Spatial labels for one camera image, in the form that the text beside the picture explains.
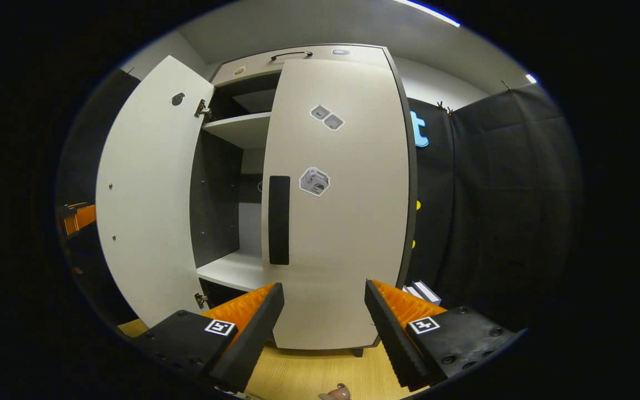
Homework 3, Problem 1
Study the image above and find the white cabinet door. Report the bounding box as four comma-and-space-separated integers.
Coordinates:
261, 58, 411, 351
95, 54, 215, 328

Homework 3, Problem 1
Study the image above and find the white cabinet shelf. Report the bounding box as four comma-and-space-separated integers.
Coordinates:
202, 111, 272, 149

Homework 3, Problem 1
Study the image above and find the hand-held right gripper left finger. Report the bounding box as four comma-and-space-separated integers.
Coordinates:
131, 283, 286, 395

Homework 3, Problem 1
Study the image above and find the beige cabinet drawer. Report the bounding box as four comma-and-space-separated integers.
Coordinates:
211, 44, 393, 87

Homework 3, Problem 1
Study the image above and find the black backdrop cloth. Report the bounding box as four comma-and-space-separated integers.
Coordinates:
56, 68, 142, 328
406, 82, 584, 328

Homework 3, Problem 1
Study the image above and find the black door handle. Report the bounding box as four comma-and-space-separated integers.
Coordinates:
268, 175, 291, 266

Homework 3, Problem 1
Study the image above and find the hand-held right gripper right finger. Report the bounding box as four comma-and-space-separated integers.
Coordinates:
364, 279, 521, 392

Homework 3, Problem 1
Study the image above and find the white and grey cabinet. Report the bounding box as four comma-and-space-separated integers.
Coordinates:
189, 43, 418, 356

